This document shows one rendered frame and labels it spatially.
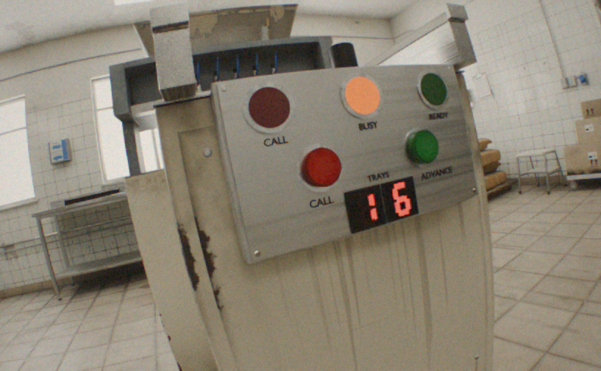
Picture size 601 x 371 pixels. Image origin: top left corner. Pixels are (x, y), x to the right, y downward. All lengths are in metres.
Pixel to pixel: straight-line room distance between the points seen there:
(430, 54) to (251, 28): 0.83
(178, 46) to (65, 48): 4.37
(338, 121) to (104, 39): 4.36
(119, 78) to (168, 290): 0.64
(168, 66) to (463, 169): 0.28
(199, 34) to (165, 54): 0.87
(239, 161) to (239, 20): 0.93
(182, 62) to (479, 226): 0.35
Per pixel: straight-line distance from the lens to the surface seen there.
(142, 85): 1.12
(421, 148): 0.30
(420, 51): 0.42
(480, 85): 4.83
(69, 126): 4.27
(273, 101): 0.25
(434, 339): 0.40
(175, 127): 0.28
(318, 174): 0.25
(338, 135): 0.27
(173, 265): 0.99
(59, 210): 3.44
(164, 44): 0.27
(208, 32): 1.13
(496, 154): 4.26
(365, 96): 0.28
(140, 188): 0.98
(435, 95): 0.33
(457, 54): 0.38
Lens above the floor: 0.76
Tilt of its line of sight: 3 degrees down
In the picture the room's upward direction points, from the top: 11 degrees counter-clockwise
